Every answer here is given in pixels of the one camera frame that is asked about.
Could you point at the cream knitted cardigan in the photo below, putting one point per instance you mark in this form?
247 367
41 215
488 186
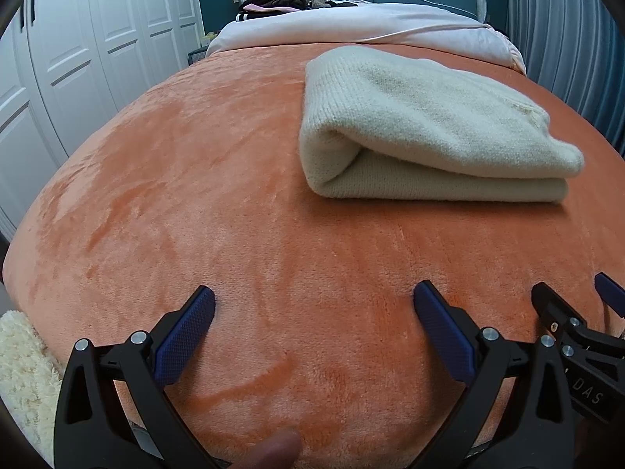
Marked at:
415 107

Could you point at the white panelled wardrobe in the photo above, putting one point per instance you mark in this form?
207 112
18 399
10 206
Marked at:
97 34

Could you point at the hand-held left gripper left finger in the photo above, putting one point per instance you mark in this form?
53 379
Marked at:
188 334

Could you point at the pale pink duvet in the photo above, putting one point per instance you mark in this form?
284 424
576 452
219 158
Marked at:
342 24

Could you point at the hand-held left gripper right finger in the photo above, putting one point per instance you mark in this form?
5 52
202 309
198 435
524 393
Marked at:
444 334

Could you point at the blue grey curtain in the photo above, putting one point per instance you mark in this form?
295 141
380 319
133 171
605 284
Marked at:
561 34

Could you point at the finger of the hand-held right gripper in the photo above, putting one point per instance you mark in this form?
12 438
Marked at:
554 310
613 293

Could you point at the person's left hand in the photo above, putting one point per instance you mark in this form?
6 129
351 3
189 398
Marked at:
273 449

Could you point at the orange plush blanket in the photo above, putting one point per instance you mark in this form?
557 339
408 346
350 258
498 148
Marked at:
244 205

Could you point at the cream fluffy blanket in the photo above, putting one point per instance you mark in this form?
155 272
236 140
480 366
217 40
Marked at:
24 366

